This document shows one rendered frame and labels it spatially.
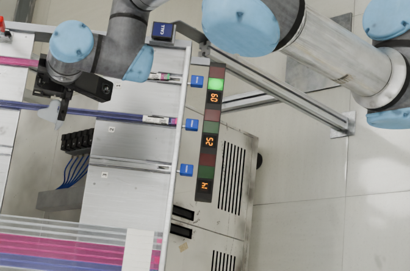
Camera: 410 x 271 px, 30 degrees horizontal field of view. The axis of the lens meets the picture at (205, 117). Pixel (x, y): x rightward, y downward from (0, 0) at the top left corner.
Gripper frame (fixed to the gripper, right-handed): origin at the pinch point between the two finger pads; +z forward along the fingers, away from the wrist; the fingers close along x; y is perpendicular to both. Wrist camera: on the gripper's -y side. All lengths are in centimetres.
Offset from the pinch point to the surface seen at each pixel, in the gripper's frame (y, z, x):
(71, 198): -8.5, 42.1, 13.2
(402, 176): -98, 24, -5
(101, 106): -9.1, 6.5, -2.1
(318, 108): -74, 31, -22
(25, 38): 11.1, 11.7, -17.2
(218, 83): -35.3, 0.7, -11.4
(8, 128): 11.0, 11.6, 5.8
